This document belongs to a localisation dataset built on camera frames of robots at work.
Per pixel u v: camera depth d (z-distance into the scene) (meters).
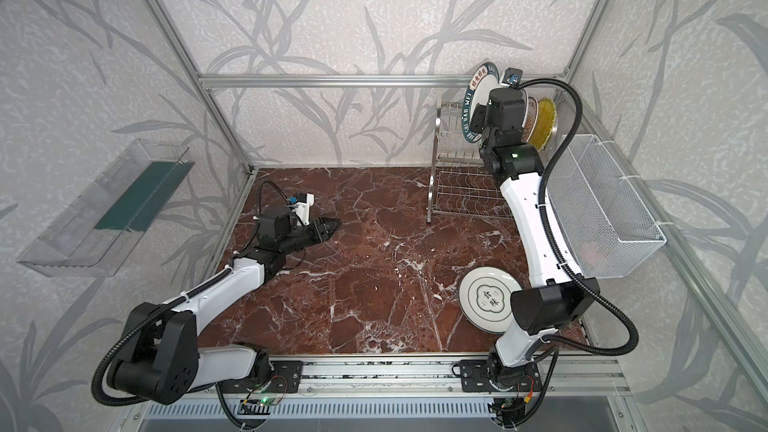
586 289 0.40
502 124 0.50
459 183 1.09
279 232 0.67
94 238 0.64
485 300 0.87
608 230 0.60
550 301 0.43
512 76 0.57
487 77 0.74
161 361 0.41
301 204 0.77
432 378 0.75
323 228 0.78
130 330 0.43
